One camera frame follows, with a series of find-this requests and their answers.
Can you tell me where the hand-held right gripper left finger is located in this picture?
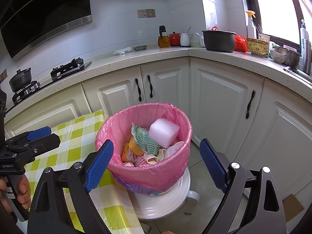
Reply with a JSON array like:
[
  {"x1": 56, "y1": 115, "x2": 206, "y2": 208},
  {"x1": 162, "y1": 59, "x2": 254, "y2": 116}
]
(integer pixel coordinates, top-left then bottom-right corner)
[{"x1": 27, "y1": 139, "x2": 115, "y2": 234}]

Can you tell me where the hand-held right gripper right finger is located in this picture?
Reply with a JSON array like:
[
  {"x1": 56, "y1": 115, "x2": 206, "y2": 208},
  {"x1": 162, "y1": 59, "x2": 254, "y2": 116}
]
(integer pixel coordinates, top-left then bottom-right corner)
[{"x1": 199, "y1": 138, "x2": 287, "y2": 234}]

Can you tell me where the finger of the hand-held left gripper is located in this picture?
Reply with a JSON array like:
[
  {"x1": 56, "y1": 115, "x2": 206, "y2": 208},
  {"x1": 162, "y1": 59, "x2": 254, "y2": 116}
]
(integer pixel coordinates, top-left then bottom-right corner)
[
  {"x1": 10, "y1": 134, "x2": 61, "y2": 163},
  {"x1": 5, "y1": 126, "x2": 51, "y2": 147}
]

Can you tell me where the orange yellow plastic cup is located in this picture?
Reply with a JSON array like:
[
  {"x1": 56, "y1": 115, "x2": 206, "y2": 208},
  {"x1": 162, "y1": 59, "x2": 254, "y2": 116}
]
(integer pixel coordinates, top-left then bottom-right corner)
[{"x1": 122, "y1": 136, "x2": 145, "y2": 163}]

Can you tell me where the pink lined waste bin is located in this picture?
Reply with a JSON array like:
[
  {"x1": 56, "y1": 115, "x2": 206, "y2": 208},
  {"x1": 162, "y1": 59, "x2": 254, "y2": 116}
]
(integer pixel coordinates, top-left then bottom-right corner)
[{"x1": 95, "y1": 102, "x2": 193, "y2": 196}]

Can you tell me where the green striped cloth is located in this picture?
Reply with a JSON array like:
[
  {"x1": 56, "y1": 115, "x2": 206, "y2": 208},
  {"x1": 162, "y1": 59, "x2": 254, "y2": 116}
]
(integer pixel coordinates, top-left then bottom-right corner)
[{"x1": 132, "y1": 122, "x2": 160, "y2": 155}]

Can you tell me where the white foam block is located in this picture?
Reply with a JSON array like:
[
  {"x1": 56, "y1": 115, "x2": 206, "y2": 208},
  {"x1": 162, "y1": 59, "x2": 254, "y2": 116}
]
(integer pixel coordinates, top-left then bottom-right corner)
[{"x1": 148, "y1": 118, "x2": 180, "y2": 149}]

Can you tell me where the person's left forearm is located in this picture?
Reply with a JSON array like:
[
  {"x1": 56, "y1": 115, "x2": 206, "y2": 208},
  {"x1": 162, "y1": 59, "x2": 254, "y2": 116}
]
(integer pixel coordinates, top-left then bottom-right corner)
[{"x1": 0, "y1": 200, "x2": 28, "y2": 234}]

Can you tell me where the person's left hand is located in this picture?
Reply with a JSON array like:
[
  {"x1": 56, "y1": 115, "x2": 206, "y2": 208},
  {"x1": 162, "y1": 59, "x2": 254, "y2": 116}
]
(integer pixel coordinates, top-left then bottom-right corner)
[{"x1": 0, "y1": 174, "x2": 32, "y2": 212}]

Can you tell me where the green checked tablecloth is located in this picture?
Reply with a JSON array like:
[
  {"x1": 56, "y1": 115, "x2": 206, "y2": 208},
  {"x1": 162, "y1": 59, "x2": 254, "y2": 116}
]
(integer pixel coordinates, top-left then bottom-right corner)
[{"x1": 23, "y1": 109, "x2": 144, "y2": 234}]

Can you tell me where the black burner grate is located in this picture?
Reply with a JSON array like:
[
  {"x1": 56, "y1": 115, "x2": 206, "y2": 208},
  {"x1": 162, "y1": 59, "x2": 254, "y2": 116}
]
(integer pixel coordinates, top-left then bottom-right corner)
[
  {"x1": 12, "y1": 80, "x2": 41, "y2": 103},
  {"x1": 50, "y1": 58, "x2": 85, "y2": 80}
]

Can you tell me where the pink foam net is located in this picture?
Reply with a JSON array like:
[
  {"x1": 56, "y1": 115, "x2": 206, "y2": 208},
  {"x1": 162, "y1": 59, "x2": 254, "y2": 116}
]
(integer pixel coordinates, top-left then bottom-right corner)
[{"x1": 133, "y1": 157, "x2": 150, "y2": 168}]

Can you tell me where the white plastic stool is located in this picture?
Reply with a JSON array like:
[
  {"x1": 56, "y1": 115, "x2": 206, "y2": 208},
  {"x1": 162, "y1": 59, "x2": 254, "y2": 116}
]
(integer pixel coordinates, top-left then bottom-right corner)
[{"x1": 127, "y1": 168, "x2": 201, "y2": 225}]

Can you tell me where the black cooking pot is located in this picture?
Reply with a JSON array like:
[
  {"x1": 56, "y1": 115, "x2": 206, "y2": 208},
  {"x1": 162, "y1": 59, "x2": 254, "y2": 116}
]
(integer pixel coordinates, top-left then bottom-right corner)
[{"x1": 9, "y1": 68, "x2": 33, "y2": 92}]

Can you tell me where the cream paper cup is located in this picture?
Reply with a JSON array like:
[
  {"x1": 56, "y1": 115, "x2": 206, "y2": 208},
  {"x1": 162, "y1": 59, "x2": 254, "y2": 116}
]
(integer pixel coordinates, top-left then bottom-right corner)
[{"x1": 143, "y1": 150, "x2": 167, "y2": 168}]

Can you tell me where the white kitchen cabinet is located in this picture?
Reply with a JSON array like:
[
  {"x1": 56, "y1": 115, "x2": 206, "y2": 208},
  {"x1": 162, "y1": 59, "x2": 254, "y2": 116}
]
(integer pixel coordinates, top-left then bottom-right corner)
[{"x1": 0, "y1": 45, "x2": 312, "y2": 225}]

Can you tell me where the black glass gas cooktop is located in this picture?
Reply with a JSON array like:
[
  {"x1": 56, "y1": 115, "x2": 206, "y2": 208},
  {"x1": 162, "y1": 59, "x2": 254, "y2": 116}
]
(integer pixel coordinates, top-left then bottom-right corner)
[{"x1": 4, "y1": 58, "x2": 92, "y2": 114}]

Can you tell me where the brown cardboard piece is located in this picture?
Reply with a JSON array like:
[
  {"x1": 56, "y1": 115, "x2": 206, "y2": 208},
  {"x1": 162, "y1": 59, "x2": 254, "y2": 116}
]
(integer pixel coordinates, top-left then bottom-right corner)
[{"x1": 282, "y1": 194, "x2": 305, "y2": 223}]

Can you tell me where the white plastic bag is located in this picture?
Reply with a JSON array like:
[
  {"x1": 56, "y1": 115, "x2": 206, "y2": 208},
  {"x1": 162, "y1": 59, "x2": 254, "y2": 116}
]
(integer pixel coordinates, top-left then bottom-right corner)
[{"x1": 114, "y1": 46, "x2": 133, "y2": 55}]

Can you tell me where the black range hood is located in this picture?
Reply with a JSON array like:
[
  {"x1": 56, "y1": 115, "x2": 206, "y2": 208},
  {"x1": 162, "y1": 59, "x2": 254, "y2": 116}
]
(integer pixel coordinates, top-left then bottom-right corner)
[{"x1": 0, "y1": 0, "x2": 93, "y2": 62}]

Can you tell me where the dark grey cooker pot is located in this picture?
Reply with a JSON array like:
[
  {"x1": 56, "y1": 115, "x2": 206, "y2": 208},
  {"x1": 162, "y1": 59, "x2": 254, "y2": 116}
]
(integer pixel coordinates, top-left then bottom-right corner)
[{"x1": 202, "y1": 30, "x2": 237, "y2": 53}]

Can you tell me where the red plastic bag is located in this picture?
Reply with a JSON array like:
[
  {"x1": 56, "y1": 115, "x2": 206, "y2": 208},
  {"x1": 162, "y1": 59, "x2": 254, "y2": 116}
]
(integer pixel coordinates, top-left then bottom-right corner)
[{"x1": 211, "y1": 26, "x2": 248, "y2": 53}]

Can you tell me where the steel sink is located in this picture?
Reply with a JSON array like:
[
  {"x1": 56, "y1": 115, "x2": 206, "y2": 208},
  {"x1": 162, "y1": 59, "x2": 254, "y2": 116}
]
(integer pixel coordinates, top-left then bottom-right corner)
[{"x1": 284, "y1": 67, "x2": 312, "y2": 84}]

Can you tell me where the yellow patterned bowl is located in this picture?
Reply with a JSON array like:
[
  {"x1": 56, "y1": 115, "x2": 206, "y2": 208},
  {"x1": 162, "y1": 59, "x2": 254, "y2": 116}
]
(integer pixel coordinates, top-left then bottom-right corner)
[{"x1": 246, "y1": 37, "x2": 270, "y2": 58}]

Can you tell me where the small white patterned bowl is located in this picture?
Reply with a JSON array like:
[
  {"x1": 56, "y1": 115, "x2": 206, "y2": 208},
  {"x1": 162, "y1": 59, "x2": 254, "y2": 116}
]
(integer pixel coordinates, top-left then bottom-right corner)
[{"x1": 270, "y1": 50, "x2": 287, "y2": 63}]

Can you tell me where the white ceramic jar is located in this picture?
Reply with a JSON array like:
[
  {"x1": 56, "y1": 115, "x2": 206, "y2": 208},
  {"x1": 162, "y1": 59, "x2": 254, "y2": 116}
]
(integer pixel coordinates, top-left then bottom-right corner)
[{"x1": 180, "y1": 27, "x2": 192, "y2": 46}]

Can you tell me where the red lidded pot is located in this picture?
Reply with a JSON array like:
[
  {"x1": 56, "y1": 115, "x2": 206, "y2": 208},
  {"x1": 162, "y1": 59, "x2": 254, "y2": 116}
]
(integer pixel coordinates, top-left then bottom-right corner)
[{"x1": 169, "y1": 31, "x2": 181, "y2": 47}]

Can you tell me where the steel bowl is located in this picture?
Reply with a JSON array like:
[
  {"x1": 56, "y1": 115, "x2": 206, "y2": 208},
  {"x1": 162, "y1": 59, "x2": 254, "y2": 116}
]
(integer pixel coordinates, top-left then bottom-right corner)
[{"x1": 274, "y1": 46, "x2": 302, "y2": 69}]

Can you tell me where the amber oil bottle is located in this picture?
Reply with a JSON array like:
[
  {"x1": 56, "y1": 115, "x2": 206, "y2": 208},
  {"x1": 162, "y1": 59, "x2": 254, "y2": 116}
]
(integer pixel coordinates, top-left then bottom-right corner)
[{"x1": 158, "y1": 26, "x2": 170, "y2": 48}]

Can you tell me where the white utensil holder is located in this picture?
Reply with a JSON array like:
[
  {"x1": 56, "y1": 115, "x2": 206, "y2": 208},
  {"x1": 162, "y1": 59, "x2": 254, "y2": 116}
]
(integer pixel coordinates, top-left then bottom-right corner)
[{"x1": 258, "y1": 34, "x2": 271, "y2": 54}]

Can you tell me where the spray bottle with yellow trigger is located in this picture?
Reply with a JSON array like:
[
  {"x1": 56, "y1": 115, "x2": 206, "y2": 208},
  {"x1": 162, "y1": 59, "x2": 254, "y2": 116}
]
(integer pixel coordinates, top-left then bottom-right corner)
[{"x1": 245, "y1": 10, "x2": 257, "y2": 39}]

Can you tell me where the white pump bottle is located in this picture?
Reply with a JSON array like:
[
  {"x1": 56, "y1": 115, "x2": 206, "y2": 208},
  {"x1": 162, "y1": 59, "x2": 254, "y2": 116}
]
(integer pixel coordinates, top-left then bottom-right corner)
[{"x1": 299, "y1": 19, "x2": 310, "y2": 59}]

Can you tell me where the kitchen window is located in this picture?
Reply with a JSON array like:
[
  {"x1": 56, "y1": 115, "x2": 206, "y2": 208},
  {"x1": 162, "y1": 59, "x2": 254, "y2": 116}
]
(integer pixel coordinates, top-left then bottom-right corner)
[{"x1": 241, "y1": 0, "x2": 312, "y2": 47}]

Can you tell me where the black cabinet handle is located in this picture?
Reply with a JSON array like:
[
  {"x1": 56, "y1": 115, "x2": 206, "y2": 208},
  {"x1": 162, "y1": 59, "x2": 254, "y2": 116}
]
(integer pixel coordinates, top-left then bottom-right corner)
[
  {"x1": 135, "y1": 78, "x2": 142, "y2": 102},
  {"x1": 246, "y1": 90, "x2": 256, "y2": 120},
  {"x1": 147, "y1": 75, "x2": 154, "y2": 98}
]

